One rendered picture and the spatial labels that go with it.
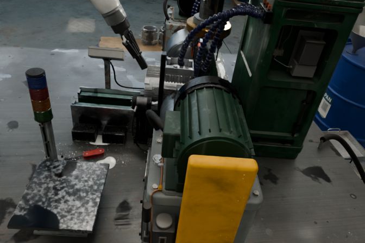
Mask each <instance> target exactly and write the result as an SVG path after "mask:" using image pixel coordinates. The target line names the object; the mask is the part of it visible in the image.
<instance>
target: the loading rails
mask: <svg viewBox="0 0 365 243"><path fill-rule="evenodd" d="M133 95H137V96H141V97H144V94H141V92H139V91H126V90H120V89H107V88H94V87H81V86H80V89H79V91H78V102H76V100H73V102H72V104H71V114H72V122H73V126H74V123H84V124H97V125H98V131H103V128H104V126H105V125H111V126H125V127H127V133H132V132H131V127H132V120H133V114H134V110H133V109H132V108H130V107H131V100H132V96H133ZM153 130H154V128H153V126H152V125H151V123H150V122H149V120H148V118H147V121H146V133H148V134H149V138H153ZM134 133H136V118H134Z"/></svg>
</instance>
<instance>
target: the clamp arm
mask: <svg viewBox="0 0 365 243"><path fill-rule="evenodd" d="M166 55H167V52H164V51H162V52H161V63H160V78H159V94H158V101H156V105H155V107H157V108H158V110H160V108H161V105H162V103H163V96H164V95H165V91H164V82H165V69H166V61H168V56H166Z"/></svg>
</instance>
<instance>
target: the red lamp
mask: <svg viewBox="0 0 365 243"><path fill-rule="evenodd" d="M28 89H29V94H30V98H31V100H33V101H43V100H45V99H47V98H48V97H49V92H48V86H46V87H45V88H43V89H37V90H34V89H30V88H28Z"/></svg>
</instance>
